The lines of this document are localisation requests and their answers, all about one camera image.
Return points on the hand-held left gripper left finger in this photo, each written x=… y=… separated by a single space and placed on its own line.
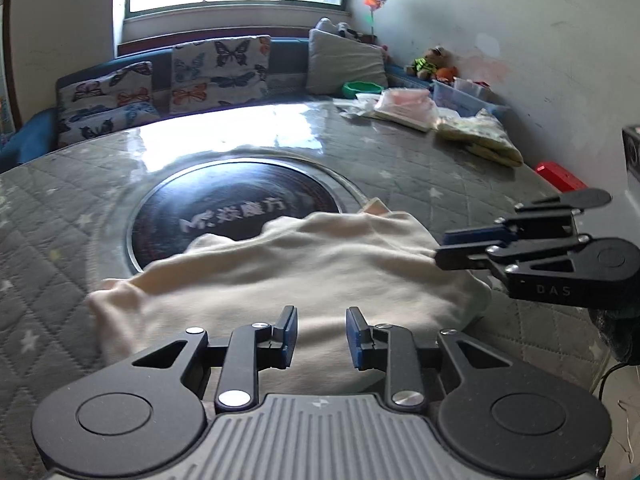
x=289 y=335

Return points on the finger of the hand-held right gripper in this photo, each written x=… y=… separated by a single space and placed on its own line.
x=480 y=236
x=465 y=257

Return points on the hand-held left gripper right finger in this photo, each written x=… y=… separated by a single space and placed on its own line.
x=356 y=340

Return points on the cream shirt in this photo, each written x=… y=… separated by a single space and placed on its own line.
x=325 y=270

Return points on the red box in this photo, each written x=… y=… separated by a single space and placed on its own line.
x=557 y=174

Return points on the yellow floral folded cloth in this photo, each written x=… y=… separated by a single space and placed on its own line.
x=480 y=135

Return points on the clear plastic storage box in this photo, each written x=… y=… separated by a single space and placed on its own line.
x=460 y=97

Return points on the pink and white plastic bag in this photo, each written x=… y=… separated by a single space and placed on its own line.
x=405 y=105

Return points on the round black hotplate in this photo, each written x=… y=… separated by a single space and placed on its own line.
x=225 y=195

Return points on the orange plush toy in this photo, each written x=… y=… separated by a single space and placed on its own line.
x=446 y=74

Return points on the crumpled clear plastic bag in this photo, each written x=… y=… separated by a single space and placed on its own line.
x=357 y=107

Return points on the brown teddy bear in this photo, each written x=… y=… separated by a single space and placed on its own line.
x=430 y=62

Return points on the green bowl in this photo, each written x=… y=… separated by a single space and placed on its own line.
x=360 y=87

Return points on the grey pillow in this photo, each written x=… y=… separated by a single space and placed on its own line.
x=340 y=65

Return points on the black and white plush toy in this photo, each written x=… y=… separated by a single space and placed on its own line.
x=345 y=29

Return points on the large butterfly print cushion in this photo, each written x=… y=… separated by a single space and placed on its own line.
x=220 y=75

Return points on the blue sofa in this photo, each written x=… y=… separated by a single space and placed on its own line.
x=35 y=130

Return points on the wooden door frame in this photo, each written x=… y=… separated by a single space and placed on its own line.
x=11 y=60

